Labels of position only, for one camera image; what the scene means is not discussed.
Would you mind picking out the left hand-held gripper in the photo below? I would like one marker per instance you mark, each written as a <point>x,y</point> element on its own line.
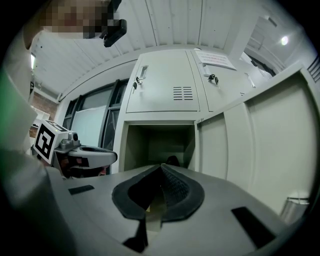
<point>45,140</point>

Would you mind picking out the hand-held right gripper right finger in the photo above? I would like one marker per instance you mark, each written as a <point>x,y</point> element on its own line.
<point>212,225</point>

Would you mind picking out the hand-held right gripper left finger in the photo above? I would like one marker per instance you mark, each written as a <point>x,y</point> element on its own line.
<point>105,212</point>

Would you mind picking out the grey metal locker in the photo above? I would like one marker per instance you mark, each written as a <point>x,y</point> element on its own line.
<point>162,82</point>

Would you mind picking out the person's beige shirt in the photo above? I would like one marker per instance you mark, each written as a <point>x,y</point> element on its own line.
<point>20,175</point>

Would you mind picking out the silver metal bin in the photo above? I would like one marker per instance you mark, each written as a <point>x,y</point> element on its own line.
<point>295,207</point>

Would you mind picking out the person's head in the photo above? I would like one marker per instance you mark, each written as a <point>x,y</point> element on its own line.
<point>70,17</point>

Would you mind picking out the white paper notice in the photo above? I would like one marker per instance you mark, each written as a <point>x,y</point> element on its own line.
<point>215,60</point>

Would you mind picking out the round ceiling light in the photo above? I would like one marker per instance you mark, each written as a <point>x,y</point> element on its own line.
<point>284,40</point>

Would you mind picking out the black window frame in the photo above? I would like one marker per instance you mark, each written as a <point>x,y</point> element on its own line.
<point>110,120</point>

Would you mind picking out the black head-mounted camera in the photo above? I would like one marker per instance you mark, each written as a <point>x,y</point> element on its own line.
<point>115,30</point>

